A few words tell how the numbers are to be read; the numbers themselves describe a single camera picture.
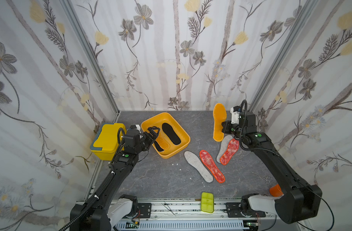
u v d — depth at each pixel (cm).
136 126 74
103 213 45
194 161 92
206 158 93
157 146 98
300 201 39
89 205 40
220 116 82
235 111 69
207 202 77
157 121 111
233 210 74
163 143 99
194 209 75
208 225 70
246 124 59
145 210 73
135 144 60
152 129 72
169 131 107
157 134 72
